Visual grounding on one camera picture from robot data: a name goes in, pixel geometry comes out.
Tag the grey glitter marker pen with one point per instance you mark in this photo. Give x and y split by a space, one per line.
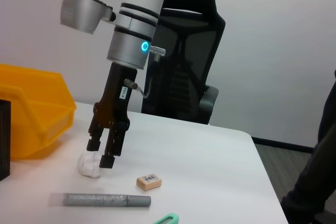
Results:
105 200

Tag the black mesh pen holder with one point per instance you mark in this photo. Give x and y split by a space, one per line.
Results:
4 140

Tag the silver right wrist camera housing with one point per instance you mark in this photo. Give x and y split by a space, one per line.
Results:
84 14

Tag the white paper ball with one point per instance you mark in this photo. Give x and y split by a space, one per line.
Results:
88 166

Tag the mint green utility knife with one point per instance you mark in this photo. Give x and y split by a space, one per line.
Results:
168 219

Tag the person in dark clothes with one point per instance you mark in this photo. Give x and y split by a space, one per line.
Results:
312 169

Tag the black office chair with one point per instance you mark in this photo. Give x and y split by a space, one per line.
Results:
183 64

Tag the yellow plastic storage bin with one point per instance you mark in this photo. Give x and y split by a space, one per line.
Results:
34 108

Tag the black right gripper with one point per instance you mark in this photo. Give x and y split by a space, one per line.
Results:
115 98

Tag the beige eraser with barcode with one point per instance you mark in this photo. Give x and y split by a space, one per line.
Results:
148 183

